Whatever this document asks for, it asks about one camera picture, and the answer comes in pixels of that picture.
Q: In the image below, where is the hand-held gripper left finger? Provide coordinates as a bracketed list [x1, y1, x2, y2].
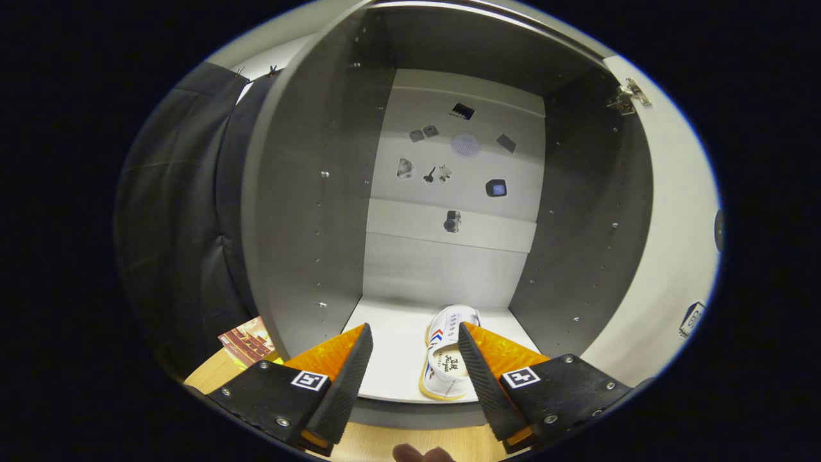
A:
[205, 323, 374, 450]

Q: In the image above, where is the brown cover book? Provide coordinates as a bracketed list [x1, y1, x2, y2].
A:
[217, 316, 283, 370]

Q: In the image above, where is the metal door hinge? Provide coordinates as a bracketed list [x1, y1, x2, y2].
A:
[606, 77, 653, 116]

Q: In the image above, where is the black backdrop cloth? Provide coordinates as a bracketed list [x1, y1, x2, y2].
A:
[115, 61, 302, 379]

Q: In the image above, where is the dark grey shoe cabinet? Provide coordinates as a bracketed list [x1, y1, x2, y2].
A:
[241, 0, 655, 431]

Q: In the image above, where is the white shoe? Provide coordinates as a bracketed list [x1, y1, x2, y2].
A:
[418, 304, 483, 401]

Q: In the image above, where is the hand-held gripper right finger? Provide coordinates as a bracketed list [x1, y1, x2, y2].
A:
[457, 321, 636, 450]

